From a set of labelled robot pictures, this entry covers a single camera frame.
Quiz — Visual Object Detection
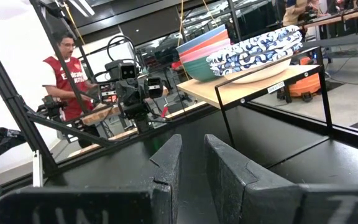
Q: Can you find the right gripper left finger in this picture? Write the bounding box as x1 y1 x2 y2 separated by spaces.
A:
0 133 183 224

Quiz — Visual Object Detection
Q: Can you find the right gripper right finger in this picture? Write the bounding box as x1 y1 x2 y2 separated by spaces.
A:
204 134 358 224

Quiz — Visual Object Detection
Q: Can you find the pink plastic bowl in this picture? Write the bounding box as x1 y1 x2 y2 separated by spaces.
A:
180 37 232 65

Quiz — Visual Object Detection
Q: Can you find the orange plastic bowl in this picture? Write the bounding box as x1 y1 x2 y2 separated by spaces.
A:
178 29 230 59

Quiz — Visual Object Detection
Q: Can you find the blue plastic bowl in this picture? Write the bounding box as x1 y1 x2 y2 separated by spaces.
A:
175 24 227 55

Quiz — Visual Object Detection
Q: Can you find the blue patterned paper bowl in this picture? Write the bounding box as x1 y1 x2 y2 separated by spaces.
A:
211 43 304 85
206 24 301 65
209 34 303 71

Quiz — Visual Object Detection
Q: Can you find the person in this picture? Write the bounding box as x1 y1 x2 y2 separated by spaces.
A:
283 0 321 27
40 29 101 149

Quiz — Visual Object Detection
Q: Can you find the green plastic bowl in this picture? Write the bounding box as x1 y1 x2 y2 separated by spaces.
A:
181 46 222 83

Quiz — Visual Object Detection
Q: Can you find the orange shop vacuum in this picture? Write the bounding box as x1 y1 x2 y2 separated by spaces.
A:
289 57 322 99

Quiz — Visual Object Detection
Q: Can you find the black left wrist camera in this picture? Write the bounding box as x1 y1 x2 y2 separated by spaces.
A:
105 60 140 81

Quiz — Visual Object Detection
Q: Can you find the black camera cable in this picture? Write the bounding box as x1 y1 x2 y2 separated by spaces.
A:
106 35 138 63

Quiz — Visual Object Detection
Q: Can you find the yellow rope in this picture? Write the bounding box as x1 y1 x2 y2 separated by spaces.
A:
177 0 186 47

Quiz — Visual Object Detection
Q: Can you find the black aluminium frame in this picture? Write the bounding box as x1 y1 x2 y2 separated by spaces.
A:
0 0 117 187

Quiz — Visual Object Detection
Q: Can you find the white bracket strip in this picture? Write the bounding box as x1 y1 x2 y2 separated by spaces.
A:
32 150 44 188

